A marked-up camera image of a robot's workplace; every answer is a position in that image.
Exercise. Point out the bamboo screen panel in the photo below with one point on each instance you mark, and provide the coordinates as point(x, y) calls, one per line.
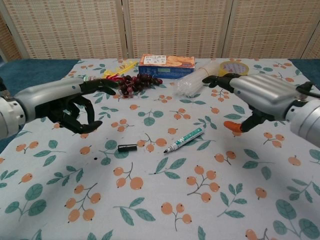
point(75, 27)
point(270, 27)
point(315, 47)
point(177, 27)
point(10, 47)

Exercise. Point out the colourful feather shuttlecock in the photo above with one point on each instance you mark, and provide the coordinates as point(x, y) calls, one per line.
point(120, 71)

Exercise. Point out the dark red artificial grapes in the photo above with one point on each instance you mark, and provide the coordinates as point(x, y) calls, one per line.
point(137, 82)

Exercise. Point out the clear yellowish tape roll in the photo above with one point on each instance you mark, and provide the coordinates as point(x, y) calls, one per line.
point(233, 67)

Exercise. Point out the orange blue biscuit box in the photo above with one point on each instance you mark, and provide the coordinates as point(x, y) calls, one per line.
point(166, 65)

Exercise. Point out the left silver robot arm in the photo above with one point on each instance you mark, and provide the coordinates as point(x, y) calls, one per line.
point(10, 117)

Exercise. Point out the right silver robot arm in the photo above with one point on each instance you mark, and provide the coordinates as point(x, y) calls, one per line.
point(306, 122)

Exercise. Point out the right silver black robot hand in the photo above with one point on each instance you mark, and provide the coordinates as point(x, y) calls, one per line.
point(265, 92)

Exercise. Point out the white green marker pen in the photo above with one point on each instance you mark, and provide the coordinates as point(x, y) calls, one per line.
point(186, 138)

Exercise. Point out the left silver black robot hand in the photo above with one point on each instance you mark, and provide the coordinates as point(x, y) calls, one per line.
point(50, 97)

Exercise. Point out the black marker cap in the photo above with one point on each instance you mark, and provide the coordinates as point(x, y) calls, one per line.
point(128, 147)

